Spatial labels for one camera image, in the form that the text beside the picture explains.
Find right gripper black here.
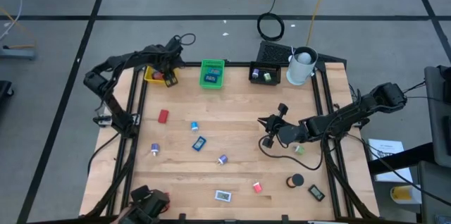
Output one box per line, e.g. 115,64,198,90
257,103,290,149

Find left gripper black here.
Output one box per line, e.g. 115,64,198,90
154,56,181,88

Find yellow plastic basket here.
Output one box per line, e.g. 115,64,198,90
144,65,179,85

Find green plastic basket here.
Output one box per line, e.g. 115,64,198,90
199,58,226,90

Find pale cylindrical container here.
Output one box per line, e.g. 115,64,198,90
285,45,319,86

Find black plastic basket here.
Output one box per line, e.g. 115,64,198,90
248,61,283,87

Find black perforated panel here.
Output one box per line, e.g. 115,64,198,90
255,40,348,74

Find white ball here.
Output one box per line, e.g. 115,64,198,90
297,51,314,64

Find white paper sheet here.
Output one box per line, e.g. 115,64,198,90
367,138,414,183

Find black metal beam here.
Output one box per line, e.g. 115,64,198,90
368,142,435,176

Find yellow white container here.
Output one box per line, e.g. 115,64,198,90
389,185,423,206

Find grey floor stand foot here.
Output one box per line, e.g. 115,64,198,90
0,44,37,60

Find grey equipment cart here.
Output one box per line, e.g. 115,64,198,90
417,64,451,224

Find black caster base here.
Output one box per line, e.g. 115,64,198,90
0,80,15,100

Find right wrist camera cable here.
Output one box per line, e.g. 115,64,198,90
258,135,325,171

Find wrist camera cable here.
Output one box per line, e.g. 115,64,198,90
173,32,197,46
258,135,325,171

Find black aluminium table frame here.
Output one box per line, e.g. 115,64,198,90
84,49,381,224

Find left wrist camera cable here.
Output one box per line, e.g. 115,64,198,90
173,32,197,46

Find coiled black cable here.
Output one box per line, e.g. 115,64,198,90
256,12,285,42

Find yellow floor cable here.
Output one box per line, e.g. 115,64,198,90
307,0,334,46

